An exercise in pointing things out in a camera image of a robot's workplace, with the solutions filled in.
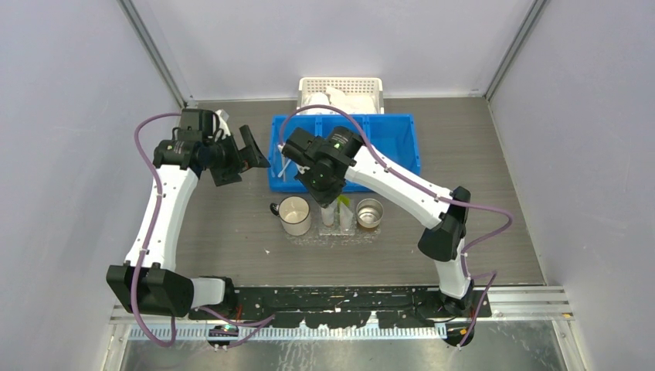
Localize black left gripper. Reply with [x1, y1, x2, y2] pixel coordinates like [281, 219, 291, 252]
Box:
[204, 125, 269, 186]

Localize orange cap toothpaste tube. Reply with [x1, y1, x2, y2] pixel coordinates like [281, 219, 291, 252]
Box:
[321, 200, 338, 227]

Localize red cap toothpaste tube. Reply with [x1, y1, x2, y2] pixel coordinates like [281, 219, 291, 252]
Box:
[338, 203, 353, 233]

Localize small metal cup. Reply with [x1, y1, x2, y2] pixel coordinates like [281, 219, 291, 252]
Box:
[356, 199, 384, 230]

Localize white enamel mug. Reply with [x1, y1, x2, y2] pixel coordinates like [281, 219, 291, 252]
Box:
[270, 196, 311, 237]

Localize clear oval textured tray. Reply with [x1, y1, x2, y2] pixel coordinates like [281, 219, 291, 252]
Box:
[283, 209, 382, 247]

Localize yellow green toothpaste tube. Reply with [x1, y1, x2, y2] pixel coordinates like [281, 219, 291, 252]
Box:
[338, 196, 351, 212]

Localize clear square textured holder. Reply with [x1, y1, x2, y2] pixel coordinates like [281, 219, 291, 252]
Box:
[318, 205, 356, 237]

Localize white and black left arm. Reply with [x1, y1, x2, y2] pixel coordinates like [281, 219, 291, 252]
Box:
[106, 108, 270, 320]

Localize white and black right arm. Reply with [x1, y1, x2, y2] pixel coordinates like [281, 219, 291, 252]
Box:
[280, 126, 473, 318]

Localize white toothbrush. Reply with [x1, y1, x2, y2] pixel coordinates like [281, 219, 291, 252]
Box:
[277, 159, 291, 178]

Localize blue three-compartment plastic bin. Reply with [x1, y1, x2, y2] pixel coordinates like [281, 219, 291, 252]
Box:
[267, 114, 421, 193]

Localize white cloths in basket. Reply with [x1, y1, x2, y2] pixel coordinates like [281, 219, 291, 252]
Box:
[300, 87, 382, 114]

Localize white perforated basket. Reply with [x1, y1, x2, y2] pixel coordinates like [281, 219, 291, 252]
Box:
[297, 77, 385, 114]

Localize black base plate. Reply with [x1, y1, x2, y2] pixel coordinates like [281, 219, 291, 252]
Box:
[210, 285, 491, 329]

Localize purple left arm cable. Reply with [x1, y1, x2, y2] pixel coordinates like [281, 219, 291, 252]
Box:
[130, 112, 275, 349]

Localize perforated metal rail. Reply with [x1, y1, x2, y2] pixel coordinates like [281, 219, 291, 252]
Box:
[127, 325, 448, 341]

